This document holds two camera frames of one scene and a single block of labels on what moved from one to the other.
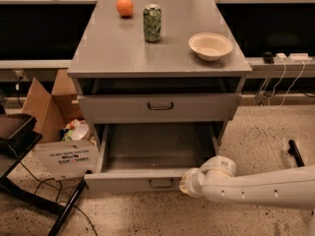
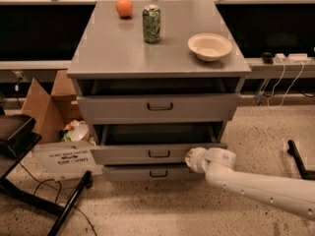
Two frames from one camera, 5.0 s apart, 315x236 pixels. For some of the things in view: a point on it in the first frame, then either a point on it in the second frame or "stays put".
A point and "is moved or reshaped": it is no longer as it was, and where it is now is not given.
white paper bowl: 210,45 stays put
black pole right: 293,149 stays put
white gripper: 191,182 -> 196,159
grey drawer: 150,157 is moved or reshaped
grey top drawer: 123,108 stays put
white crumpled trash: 77,130 stays put
